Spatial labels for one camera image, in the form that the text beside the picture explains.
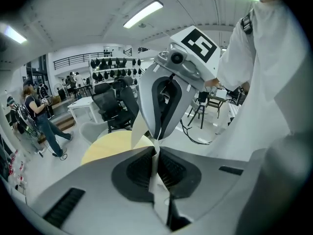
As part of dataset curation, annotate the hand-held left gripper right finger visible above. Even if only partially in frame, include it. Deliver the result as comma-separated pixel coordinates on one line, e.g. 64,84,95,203
154,145,249,232

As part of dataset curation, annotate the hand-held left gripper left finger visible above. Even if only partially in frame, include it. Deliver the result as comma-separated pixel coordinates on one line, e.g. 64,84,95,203
29,145,172,235

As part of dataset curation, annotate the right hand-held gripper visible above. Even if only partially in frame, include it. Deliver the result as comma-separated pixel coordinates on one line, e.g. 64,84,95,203
138,25,221,141

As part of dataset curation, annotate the white patterned cloth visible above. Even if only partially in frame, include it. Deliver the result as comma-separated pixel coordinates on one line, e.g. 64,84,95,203
131,110,172,205

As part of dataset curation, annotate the person's right forearm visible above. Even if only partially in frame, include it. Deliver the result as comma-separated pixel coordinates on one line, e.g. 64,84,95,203
204,78,222,88

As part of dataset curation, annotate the black office chair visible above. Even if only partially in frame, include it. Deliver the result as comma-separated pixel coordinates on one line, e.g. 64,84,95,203
92,82,134,134
113,76,140,119

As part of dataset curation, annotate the white shelf rack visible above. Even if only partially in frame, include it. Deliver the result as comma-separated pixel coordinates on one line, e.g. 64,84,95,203
88,54,144,86

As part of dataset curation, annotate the group of black bags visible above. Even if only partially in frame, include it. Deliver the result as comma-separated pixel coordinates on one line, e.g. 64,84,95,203
89,57,143,82

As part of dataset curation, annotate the white shell chair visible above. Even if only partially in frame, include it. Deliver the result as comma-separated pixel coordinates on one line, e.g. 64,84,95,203
79,120,110,147

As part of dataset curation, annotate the row of water bottles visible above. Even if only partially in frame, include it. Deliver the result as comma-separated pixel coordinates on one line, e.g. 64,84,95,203
6,149,28,193

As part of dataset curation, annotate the white table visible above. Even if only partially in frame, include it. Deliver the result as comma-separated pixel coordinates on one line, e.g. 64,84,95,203
67,96,95,122

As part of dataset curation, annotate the wooden step platform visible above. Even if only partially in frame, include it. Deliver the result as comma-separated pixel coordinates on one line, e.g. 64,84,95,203
52,99,75,132

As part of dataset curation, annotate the black railing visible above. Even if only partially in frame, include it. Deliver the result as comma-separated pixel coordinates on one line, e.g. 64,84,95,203
53,52,106,71

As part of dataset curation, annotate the person's white shirt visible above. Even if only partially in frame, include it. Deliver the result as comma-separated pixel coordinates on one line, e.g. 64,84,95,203
205,0,313,161

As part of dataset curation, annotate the standing fan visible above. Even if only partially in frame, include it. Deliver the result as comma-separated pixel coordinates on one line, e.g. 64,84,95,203
52,83,67,102

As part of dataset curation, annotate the black and green backpack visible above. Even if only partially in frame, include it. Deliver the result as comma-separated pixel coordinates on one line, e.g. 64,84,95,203
14,103,34,135

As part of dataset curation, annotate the black floor cable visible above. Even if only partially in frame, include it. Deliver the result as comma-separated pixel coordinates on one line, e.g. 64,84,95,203
179,118,214,146

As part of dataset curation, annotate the black harness strap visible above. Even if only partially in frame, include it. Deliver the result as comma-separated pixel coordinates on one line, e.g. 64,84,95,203
241,12,254,35

